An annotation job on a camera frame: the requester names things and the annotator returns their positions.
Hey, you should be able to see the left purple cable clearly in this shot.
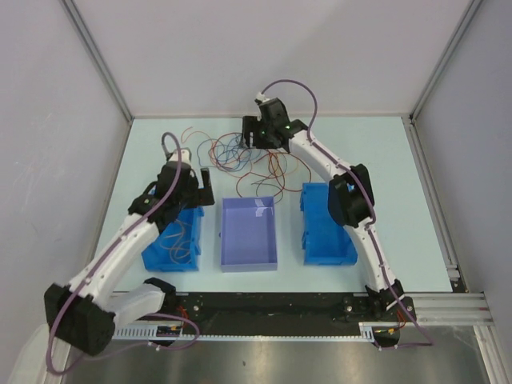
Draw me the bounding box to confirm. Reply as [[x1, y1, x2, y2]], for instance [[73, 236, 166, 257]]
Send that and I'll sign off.
[[44, 132, 201, 375]]

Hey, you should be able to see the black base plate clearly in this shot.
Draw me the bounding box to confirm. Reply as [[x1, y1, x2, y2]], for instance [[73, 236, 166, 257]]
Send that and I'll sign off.
[[160, 292, 416, 338]]

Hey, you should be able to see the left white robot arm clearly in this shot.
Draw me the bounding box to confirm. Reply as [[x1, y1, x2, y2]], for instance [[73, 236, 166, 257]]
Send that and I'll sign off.
[[44, 160, 214, 356]]

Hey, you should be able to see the slotted cable duct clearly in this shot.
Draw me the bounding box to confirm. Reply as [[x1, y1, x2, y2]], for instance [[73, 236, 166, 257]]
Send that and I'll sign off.
[[113, 323, 398, 343]]

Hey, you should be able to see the orange red wire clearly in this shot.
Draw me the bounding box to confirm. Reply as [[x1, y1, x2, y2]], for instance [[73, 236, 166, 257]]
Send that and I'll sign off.
[[180, 126, 213, 143]]

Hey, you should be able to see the blue bin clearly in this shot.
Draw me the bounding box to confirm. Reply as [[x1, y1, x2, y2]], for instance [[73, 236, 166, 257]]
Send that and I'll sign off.
[[300, 182, 358, 266], [142, 207, 204, 273]]

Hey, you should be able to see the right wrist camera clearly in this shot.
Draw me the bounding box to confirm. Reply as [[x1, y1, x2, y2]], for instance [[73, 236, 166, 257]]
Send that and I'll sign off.
[[254, 92, 278, 106]]

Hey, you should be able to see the yellow orange wire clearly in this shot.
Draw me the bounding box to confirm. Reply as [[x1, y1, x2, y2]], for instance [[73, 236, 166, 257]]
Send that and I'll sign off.
[[158, 219, 195, 265]]

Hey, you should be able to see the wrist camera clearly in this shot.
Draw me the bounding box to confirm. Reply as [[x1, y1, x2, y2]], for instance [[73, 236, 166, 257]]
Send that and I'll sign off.
[[254, 92, 278, 106], [166, 148, 192, 166]]

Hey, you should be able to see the purple cable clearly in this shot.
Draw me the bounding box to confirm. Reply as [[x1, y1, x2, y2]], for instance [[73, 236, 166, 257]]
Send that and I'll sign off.
[[44, 132, 201, 375], [255, 78, 435, 349]]

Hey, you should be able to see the right blue bin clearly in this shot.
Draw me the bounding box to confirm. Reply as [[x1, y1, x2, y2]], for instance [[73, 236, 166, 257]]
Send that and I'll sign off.
[[300, 182, 358, 266]]

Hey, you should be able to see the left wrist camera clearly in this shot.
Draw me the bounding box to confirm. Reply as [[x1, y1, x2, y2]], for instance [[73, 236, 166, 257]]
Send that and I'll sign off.
[[166, 148, 192, 166]]

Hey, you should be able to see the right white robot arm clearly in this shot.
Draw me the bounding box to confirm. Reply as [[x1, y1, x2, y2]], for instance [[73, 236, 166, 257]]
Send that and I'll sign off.
[[242, 94, 405, 321]]

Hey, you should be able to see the middle purple tray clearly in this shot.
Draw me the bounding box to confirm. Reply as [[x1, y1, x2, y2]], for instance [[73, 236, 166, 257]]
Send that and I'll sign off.
[[220, 196, 278, 273]]

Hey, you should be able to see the left blue bin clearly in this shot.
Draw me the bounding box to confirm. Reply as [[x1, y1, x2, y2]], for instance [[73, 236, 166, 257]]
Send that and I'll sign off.
[[142, 207, 204, 273]]

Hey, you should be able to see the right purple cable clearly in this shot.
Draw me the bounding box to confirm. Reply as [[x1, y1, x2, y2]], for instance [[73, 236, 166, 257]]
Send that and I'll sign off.
[[255, 78, 435, 349]]

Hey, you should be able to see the dark red wire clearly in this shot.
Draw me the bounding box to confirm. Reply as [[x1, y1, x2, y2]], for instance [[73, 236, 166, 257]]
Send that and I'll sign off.
[[211, 134, 315, 205]]

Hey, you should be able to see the blue wire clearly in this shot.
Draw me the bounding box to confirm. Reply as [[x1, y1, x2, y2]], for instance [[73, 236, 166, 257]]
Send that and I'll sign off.
[[197, 134, 265, 179]]

